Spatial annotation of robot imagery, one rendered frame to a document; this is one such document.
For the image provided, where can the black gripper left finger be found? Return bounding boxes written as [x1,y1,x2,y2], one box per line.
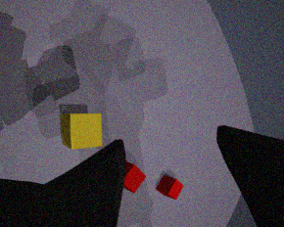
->
[0,139,126,227]

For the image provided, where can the red cube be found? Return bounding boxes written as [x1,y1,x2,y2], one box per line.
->
[157,176,183,200]
[123,161,146,193]

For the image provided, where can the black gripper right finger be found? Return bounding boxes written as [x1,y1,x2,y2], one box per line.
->
[216,125,284,227]

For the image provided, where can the yellow cube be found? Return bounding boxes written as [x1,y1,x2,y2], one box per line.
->
[61,113,103,149]

